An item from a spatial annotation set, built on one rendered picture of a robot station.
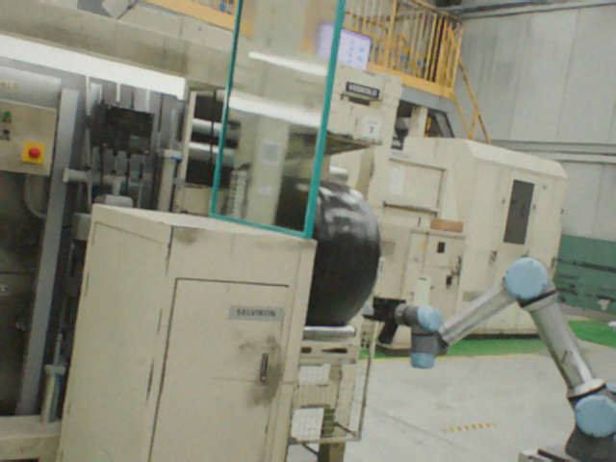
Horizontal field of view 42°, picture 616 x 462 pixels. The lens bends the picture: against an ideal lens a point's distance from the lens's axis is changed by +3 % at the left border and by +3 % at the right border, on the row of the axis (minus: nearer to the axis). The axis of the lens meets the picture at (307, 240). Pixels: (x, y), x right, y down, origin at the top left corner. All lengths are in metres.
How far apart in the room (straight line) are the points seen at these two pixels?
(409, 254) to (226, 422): 5.64
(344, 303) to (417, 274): 4.83
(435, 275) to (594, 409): 5.50
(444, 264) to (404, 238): 0.63
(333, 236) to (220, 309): 0.91
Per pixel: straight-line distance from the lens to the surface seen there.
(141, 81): 2.62
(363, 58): 7.24
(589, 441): 2.59
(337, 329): 2.90
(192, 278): 1.83
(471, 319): 2.59
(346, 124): 3.24
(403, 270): 7.46
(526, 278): 2.39
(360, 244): 2.76
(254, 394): 1.98
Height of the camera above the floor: 1.37
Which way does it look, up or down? 3 degrees down
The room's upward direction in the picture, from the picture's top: 8 degrees clockwise
